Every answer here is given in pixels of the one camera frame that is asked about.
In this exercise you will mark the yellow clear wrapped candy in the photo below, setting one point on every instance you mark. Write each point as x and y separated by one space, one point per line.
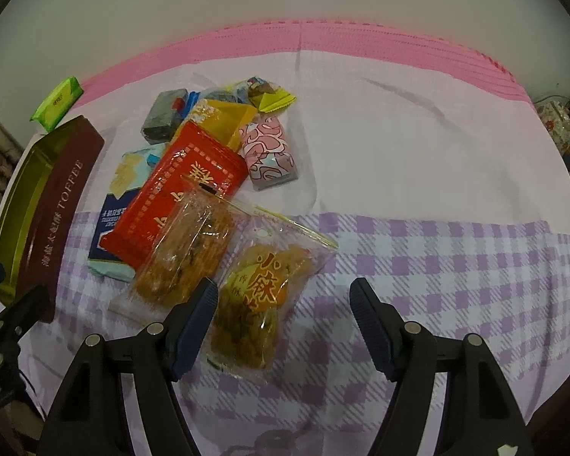
265 96

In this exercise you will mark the pink purple checkered tablecloth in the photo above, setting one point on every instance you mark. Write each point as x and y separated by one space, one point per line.
424 160

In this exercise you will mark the yellow orange snack packet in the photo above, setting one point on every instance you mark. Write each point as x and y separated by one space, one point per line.
220 119

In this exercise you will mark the pink white patterned snack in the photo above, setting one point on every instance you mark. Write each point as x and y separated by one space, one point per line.
267 153

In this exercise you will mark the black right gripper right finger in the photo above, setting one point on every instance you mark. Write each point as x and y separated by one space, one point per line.
480 414

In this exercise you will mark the grey wrapped snack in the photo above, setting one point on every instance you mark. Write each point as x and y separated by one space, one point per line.
164 116

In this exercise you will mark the red snack packet gold text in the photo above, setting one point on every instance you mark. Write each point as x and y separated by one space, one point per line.
193 158

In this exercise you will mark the green tissue pack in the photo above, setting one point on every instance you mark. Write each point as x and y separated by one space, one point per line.
57 104

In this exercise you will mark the floral patterned container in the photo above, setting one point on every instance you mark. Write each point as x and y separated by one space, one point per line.
557 122

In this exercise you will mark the clear packet orange label snack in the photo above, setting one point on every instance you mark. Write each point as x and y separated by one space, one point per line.
266 271

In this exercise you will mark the gold toffee tin box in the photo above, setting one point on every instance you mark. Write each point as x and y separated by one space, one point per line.
38 208

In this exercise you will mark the clear packet fried snack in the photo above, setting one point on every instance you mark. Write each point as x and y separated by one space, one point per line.
191 247

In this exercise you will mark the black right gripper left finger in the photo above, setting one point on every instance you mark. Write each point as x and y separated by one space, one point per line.
87 416

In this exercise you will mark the blue white snack packet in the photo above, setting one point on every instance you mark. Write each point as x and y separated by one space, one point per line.
131 173

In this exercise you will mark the blue clear dark candy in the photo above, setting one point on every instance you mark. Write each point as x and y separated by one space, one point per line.
224 94

